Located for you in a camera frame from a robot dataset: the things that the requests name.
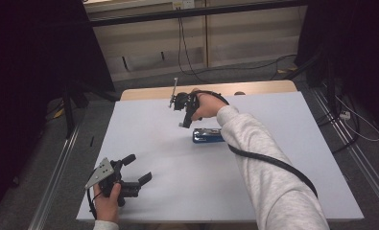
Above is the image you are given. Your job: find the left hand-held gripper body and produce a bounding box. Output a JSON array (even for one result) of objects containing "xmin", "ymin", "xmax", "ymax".
[{"xmin": 84, "ymin": 157, "xmax": 142, "ymax": 207}]

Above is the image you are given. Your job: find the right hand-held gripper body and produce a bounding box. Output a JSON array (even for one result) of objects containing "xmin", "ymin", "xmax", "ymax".
[{"xmin": 168, "ymin": 78, "xmax": 201, "ymax": 113}]

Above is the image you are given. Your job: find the blue stapler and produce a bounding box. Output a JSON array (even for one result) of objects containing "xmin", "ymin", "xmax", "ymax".
[{"xmin": 192, "ymin": 127, "xmax": 225, "ymax": 144}]

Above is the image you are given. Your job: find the person's right hand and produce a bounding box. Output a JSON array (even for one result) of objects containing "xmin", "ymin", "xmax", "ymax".
[{"xmin": 190, "ymin": 88, "xmax": 228, "ymax": 122}]

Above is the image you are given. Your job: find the person's left hand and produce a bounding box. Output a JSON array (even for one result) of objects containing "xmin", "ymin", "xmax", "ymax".
[{"xmin": 93, "ymin": 182, "xmax": 123, "ymax": 223}]

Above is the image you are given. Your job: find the wooden table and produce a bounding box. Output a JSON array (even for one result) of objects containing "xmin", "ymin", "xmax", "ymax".
[{"xmin": 119, "ymin": 80, "xmax": 298, "ymax": 102}]

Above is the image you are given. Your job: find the white table sheet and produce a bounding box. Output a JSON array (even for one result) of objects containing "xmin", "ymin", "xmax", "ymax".
[{"xmin": 76, "ymin": 91, "xmax": 365, "ymax": 223}]

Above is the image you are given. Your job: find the black metal stand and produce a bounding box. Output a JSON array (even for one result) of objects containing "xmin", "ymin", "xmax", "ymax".
[{"xmin": 60, "ymin": 81, "xmax": 90, "ymax": 140}]

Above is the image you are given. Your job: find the black horizontal bar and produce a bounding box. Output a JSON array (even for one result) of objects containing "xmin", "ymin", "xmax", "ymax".
[{"xmin": 88, "ymin": 0, "xmax": 308, "ymax": 28}]

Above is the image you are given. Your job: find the black curtain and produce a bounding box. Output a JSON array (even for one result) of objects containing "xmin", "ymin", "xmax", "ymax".
[
  {"xmin": 296, "ymin": 0, "xmax": 379, "ymax": 137},
  {"xmin": 0, "ymin": 0, "xmax": 116, "ymax": 224}
]

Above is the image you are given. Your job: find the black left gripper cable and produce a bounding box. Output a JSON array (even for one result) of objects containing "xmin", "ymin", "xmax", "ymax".
[{"xmin": 86, "ymin": 187, "xmax": 99, "ymax": 221}]

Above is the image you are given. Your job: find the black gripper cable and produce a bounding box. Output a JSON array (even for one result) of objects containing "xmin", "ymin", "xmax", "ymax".
[
  {"xmin": 86, "ymin": 187, "xmax": 99, "ymax": 221},
  {"xmin": 193, "ymin": 90, "xmax": 319, "ymax": 199}
]

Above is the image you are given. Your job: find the black wall cable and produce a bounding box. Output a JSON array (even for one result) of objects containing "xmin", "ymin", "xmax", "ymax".
[{"xmin": 177, "ymin": 16, "xmax": 298, "ymax": 84}]

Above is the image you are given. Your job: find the metal floor rail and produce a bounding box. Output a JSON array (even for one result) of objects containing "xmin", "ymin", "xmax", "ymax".
[
  {"xmin": 311, "ymin": 88, "xmax": 379, "ymax": 219},
  {"xmin": 27, "ymin": 123, "xmax": 81, "ymax": 230}
]

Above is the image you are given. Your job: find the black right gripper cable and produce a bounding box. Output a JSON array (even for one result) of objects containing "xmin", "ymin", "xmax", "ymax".
[{"xmin": 193, "ymin": 90, "xmax": 319, "ymax": 199}]

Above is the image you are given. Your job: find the white wall socket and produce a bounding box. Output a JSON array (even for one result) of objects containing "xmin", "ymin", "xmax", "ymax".
[{"xmin": 172, "ymin": 0, "xmax": 196, "ymax": 11}]

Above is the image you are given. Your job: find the black floor cable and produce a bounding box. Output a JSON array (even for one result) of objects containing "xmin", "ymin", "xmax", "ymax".
[{"xmin": 316, "ymin": 80, "xmax": 362, "ymax": 155}]

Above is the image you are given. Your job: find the white floor cable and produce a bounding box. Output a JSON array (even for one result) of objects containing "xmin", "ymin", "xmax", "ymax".
[{"xmin": 334, "ymin": 95, "xmax": 379, "ymax": 143}]

